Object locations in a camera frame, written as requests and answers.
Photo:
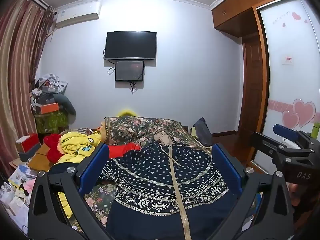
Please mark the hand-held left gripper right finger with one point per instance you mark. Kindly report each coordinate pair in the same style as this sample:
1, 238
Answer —
226, 166

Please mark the wooden nightstand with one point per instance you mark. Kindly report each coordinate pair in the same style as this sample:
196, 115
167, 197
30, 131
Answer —
40, 161

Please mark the green bottle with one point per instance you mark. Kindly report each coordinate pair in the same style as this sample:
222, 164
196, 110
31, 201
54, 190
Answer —
315, 130

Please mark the wall-mounted black television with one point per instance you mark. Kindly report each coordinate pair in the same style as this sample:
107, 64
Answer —
130, 45

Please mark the grey box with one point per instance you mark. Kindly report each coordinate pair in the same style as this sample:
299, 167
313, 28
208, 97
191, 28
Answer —
30, 153

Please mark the yellow cartoon garment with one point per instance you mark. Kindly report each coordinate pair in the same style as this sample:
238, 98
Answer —
75, 145

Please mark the orange box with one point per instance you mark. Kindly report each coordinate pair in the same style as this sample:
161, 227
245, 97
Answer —
49, 108

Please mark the dark bag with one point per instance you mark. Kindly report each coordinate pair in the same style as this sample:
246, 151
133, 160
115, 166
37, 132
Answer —
203, 130

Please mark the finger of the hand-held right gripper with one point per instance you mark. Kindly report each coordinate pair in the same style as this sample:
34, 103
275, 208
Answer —
265, 142
285, 132

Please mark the small black wall monitor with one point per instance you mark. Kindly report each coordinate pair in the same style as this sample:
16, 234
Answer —
129, 70

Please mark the wooden wardrobe cabinets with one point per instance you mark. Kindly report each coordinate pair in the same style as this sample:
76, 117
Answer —
240, 3

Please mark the grey white patterned cloth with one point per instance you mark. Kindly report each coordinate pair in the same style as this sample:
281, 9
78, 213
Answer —
51, 81

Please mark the printed paper box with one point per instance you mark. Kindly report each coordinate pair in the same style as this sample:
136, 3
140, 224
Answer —
21, 176

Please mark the white air conditioner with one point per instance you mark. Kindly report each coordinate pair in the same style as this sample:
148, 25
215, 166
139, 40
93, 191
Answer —
77, 13

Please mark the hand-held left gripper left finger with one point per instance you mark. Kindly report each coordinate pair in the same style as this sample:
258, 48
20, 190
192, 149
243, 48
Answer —
93, 166

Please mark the floral bedspread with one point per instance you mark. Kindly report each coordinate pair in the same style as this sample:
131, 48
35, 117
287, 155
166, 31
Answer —
130, 127

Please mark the navy patterned hooded garment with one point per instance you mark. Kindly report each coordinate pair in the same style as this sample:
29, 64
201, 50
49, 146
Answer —
155, 172

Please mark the red plush toy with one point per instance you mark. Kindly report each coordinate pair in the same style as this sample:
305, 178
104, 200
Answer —
52, 147

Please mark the person's right hand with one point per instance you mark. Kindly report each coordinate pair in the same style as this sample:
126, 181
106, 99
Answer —
293, 192

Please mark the striped brown curtain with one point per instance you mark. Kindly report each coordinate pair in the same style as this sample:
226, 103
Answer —
17, 67

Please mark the red box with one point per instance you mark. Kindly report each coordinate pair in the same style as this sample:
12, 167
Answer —
26, 140

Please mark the grey plush toy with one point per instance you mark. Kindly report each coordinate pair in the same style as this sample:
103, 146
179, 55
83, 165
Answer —
65, 105

